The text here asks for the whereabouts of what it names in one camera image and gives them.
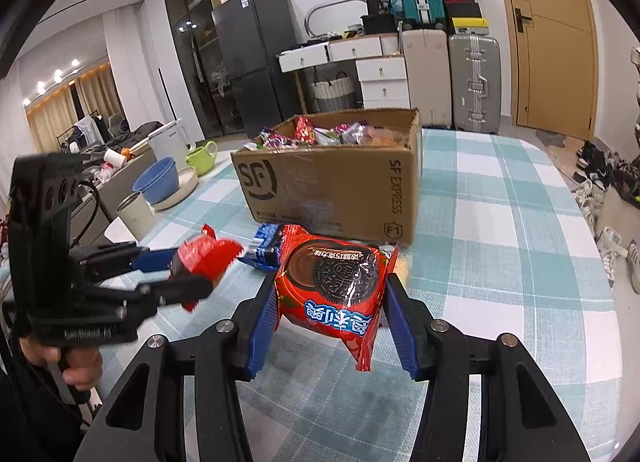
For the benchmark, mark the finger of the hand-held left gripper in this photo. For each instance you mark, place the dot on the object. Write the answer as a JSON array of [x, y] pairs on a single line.
[[155, 258], [175, 292]]

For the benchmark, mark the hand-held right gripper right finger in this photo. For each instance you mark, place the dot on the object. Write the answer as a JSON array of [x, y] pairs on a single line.
[[400, 332]]

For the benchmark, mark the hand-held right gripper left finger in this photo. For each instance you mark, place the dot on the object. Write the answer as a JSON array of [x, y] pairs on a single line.
[[262, 327]]

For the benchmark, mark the small red snack packet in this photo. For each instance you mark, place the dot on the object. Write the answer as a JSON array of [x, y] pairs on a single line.
[[210, 252]]

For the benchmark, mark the large red cookie packet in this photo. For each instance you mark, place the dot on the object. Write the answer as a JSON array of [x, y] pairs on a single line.
[[325, 312]]

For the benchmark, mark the brown cardboard box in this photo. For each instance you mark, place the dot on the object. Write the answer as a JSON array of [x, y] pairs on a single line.
[[325, 192]]

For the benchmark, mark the person's left forearm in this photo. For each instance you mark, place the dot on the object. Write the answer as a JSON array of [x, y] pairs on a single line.
[[30, 417]]

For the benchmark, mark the person's left hand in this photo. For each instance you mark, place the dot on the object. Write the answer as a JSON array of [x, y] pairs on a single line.
[[85, 367]]

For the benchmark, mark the beige lidded cup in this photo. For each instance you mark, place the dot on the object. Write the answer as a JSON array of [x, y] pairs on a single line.
[[135, 214]]

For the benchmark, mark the white bowl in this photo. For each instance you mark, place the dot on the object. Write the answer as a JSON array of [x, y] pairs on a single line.
[[185, 189]]

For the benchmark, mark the blue plastic basin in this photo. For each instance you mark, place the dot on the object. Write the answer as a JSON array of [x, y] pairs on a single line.
[[155, 181]]

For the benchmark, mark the blue cookie packet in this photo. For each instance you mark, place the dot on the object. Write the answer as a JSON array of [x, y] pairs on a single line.
[[265, 247]]

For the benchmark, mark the white paper cup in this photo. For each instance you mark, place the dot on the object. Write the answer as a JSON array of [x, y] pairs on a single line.
[[115, 157]]

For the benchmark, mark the green watering can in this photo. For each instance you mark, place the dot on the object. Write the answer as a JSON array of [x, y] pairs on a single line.
[[200, 159]]

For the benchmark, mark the white appliance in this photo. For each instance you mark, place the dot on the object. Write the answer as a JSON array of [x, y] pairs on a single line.
[[170, 134]]

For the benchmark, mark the beige curtain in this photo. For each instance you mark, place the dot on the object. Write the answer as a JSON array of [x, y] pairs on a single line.
[[50, 114]]

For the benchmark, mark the teal checked tablecloth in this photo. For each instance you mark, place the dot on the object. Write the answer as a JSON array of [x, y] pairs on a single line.
[[500, 242]]

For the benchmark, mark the pile of mixed snack packets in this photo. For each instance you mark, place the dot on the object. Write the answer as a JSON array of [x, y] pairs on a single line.
[[320, 134]]

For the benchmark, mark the dark glass door cabinet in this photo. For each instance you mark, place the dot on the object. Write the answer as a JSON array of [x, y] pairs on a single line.
[[200, 41]]

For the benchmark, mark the dark grey refrigerator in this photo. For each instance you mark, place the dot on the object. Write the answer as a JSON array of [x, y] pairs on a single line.
[[255, 56]]

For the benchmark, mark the woven basket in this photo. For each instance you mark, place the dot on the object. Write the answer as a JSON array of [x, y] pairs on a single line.
[[332, 91]]

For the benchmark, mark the beige suitcase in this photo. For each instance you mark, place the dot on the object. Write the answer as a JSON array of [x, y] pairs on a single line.
[[427, 81]]

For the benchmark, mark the pile of shoes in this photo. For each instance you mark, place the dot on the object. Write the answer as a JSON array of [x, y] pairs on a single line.
[[595, 166]]

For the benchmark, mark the silver suitcase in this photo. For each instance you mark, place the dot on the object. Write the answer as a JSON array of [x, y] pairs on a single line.
[[475, 86]]

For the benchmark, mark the white drawer dresser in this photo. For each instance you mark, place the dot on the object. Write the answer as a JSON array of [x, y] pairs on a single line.
[[370, 71]]

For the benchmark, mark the black yellow box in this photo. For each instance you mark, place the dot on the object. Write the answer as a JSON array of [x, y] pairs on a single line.
[[467, 25]]

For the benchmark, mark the shoe rack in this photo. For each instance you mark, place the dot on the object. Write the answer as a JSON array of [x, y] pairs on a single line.
[[636, 116]]

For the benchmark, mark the wooden door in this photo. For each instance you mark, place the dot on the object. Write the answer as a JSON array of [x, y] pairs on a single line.
[[550, 41]]

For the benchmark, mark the black bag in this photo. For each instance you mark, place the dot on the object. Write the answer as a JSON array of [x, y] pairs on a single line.
[[377, 1]]

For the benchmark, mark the silver arched frame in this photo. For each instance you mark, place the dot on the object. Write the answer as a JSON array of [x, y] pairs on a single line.
[[312, 14]]

